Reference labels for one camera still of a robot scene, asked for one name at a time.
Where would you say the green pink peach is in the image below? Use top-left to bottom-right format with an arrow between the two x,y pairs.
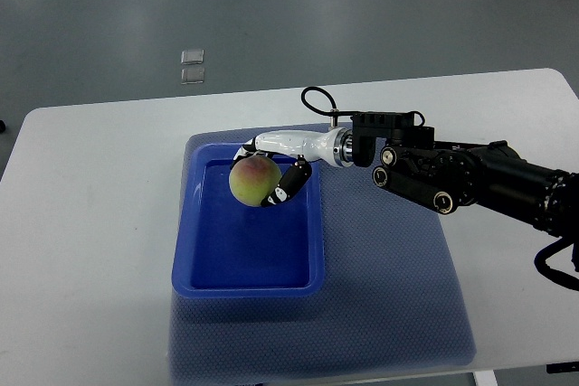
229,155 -> 281,207

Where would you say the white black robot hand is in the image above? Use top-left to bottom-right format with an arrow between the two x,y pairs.
231,128 -> 352,207

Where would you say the lower floor metal plate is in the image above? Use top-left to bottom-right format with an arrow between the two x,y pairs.
181,66 -> 205,85

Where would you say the white table leg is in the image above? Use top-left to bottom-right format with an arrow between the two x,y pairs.
472,370 -> 498,386

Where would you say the upper floor metal plate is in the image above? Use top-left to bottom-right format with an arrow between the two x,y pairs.
181,49 -> 204,65

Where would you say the floor metal plate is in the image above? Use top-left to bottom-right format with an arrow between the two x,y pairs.
181,49 -> 204,65
181,66 -> 205,85

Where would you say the blue plastic tray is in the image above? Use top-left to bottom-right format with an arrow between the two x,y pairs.
172,143 -> 325,300

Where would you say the blue grey mesh mat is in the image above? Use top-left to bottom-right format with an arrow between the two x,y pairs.
168,128 -> 476,385

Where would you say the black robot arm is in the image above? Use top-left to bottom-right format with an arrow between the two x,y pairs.
349,111 -> 578,240

